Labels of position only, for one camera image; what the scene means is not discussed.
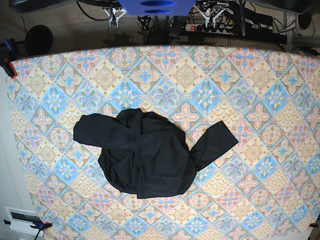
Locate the black t-shirt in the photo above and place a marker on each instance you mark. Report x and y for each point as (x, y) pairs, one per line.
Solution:
(144, 154)

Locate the white power strip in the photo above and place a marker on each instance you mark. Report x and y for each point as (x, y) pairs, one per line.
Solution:
(202, 28)

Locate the patterned tablecloth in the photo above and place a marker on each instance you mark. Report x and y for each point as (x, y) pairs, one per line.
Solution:
(267, 186)

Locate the black round stool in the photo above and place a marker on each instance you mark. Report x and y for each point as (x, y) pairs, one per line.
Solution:
(38, 40)

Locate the blue clamp bottom left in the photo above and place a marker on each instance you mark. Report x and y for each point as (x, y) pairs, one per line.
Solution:
(40, 225)

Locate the blue clamp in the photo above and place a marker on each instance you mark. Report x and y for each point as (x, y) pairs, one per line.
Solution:
(40, 225)
(10, 45)

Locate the black orange clamp left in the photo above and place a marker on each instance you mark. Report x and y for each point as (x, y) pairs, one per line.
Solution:
(8, 67)

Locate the white floor box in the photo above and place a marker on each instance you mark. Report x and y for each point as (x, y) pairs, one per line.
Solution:
(20, 220)

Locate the blue clamp top left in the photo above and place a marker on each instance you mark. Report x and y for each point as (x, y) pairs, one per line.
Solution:
(10, 45)

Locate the orange clamp bottom right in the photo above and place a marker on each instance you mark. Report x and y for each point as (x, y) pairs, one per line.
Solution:
(313, 225)

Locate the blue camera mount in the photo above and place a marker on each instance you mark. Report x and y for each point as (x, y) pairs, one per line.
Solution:
(157, 7)

